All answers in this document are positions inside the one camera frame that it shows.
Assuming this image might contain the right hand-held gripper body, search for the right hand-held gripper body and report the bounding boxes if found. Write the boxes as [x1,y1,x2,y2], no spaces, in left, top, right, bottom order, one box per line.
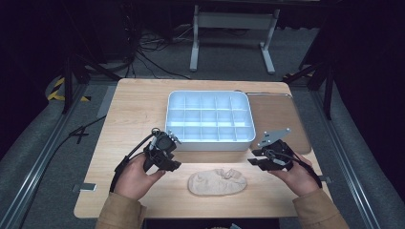
[254,128,294,173]

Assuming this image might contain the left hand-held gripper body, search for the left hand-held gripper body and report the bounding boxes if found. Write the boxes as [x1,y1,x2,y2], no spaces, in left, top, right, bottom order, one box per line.
[142,128,182,173]

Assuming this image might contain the beige sock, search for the beige sock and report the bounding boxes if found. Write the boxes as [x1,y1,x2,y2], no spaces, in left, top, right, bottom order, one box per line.
[187,168,248,197]

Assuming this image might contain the white compartment storage box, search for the white compartment storage box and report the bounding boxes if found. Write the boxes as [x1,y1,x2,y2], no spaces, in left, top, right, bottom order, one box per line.
[164,90,257,152]

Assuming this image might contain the person's right hand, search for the person's right hand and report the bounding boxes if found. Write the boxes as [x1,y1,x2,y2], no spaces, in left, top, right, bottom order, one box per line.
[267,152,321,198]

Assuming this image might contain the person's left hand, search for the person's left hand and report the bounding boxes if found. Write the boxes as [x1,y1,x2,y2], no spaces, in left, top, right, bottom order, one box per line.
[113,154,167,201]

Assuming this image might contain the black tripod stand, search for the black tripod stand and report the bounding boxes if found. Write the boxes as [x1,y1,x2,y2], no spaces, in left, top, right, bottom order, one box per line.
[282,60,336,121]
[61,52,122,115]

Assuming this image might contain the yellow black floor tape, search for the yellow black floor tape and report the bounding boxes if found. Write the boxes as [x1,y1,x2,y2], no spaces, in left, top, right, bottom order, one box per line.
[47,76,93,103]

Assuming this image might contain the grey metal floor rail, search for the grey metal floor rail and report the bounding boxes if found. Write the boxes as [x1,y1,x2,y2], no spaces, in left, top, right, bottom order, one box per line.
[0,83,90,229]
[309,89,383,229]

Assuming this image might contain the black floor cable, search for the black floor cable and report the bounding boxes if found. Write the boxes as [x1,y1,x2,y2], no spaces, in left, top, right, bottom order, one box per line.
[18,114,107,220]

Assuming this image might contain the bundle of black cables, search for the bundle of black cables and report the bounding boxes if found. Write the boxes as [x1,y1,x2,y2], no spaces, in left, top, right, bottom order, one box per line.
[122,18,194,80]

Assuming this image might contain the grey metal stand frame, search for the grey metal stand frame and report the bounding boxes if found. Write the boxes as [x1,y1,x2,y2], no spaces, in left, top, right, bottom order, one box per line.
[189,4,282,75]

